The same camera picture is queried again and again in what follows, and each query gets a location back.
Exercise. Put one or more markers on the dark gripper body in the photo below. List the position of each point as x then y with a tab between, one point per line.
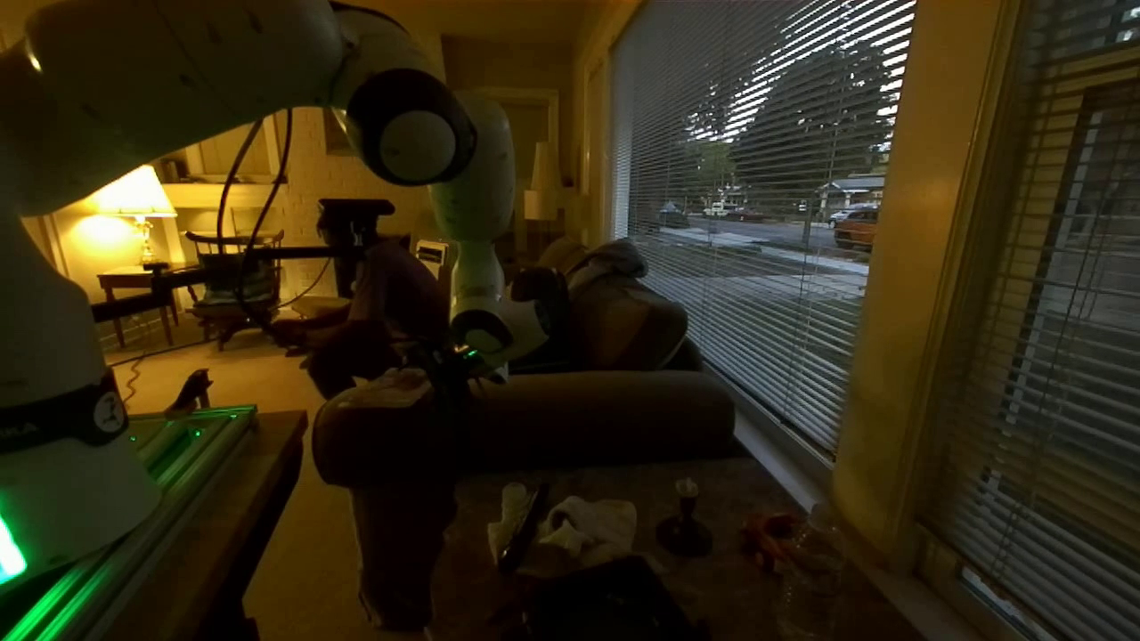
459	371

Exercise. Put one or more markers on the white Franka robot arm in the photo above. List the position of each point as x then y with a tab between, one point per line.
145	72

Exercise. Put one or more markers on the brown sofa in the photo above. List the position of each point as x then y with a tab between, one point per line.
594	413

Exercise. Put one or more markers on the black remote control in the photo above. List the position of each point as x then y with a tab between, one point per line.
526	527

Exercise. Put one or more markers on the dark throw blanket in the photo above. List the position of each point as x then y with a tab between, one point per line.
611	259

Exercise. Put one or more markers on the white crumpled cloth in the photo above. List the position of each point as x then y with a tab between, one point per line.
594	527

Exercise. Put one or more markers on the dark wooden chair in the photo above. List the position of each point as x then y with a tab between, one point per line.
235	288

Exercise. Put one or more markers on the small dark bird figurine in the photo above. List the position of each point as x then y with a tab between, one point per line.
195	394

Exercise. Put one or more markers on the brown wooden robot stand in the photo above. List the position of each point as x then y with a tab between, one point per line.
225	519

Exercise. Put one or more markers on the small dark candle holder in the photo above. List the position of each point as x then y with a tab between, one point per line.
685	536

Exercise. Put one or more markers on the black flat square case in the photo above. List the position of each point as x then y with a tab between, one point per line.
619	607

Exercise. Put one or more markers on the wide window blind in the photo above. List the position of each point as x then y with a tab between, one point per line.
761	333

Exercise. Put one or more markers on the dark wooden desk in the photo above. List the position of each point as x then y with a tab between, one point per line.
128	283

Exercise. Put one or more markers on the small red object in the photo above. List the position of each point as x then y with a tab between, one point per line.
772	536

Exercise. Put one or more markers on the lit table lamp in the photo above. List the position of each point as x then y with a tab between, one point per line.
136	197

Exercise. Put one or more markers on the orange car outside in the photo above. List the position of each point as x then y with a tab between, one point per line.
855	230

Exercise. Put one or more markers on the tree outside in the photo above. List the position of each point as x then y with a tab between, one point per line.
820	118

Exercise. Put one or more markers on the narrow window blind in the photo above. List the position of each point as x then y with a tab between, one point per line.
1045	413

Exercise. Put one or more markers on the white framed wall panel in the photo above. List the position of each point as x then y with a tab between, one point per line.
235	146

